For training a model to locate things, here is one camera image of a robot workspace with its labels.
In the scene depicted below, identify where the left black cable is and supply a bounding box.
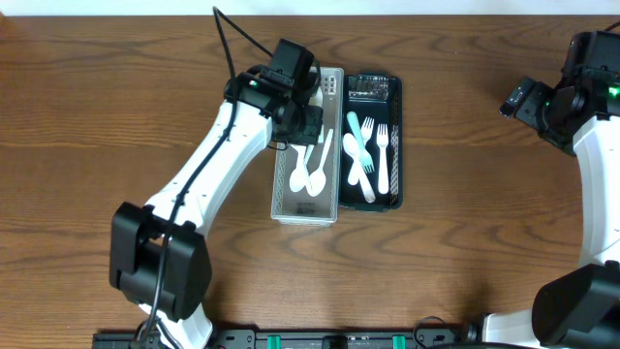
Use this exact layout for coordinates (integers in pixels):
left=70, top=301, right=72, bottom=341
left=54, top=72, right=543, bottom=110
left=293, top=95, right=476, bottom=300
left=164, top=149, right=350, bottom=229
left=130, top=5, right=275, bottom=349

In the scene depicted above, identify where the mint green plastic fork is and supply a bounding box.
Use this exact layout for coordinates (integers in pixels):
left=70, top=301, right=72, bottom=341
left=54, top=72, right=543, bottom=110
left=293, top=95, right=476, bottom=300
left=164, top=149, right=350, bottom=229
left=346, top=111, right=374, bottom=174

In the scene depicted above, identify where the white spoon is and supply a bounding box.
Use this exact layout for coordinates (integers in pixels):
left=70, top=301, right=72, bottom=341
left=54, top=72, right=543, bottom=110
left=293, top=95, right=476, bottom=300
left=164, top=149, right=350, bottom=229
left=290, top=144, right=310, bottom=193
left=307, top=129, right=333, bottom=197

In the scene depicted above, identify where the black perforated plastic basket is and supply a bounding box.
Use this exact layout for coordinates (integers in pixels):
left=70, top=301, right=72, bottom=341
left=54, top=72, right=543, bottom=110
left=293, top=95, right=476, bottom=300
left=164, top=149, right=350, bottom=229
left=339, top=73, right=404, bottom=211

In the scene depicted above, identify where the white spoon among forks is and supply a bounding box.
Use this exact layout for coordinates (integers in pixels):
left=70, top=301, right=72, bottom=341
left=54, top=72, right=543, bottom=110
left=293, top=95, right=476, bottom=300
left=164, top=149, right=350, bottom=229
left=343, top=133, right=376, bottom=204

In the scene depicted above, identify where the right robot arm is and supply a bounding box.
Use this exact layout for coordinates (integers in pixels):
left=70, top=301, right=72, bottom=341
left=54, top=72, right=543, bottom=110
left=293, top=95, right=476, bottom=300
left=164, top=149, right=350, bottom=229
left=465, top=28, right=619, bottom=348

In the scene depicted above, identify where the white fork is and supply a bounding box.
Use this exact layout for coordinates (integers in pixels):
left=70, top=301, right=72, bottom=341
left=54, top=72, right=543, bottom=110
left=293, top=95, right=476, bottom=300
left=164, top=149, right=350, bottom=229
left=347, top=111, right=374, bottom=174
left=377, top=124, right=389, bottom=194

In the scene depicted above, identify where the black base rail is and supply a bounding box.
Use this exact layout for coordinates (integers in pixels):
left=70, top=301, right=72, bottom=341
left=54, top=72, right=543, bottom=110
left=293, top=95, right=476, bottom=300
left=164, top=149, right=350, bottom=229
left=91, top=328, right=481, bottom=349

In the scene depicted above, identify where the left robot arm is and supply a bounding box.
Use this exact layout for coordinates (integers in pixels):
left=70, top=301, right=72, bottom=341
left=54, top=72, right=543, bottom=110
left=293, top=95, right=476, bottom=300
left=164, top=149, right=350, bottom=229
left=109, top=65, right=323, bottom=348

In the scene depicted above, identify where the white perforated plastic basket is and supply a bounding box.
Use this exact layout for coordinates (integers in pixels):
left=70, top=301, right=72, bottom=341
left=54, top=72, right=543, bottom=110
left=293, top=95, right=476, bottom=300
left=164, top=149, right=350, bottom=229
left=271, top=67, right=344, bottom=226

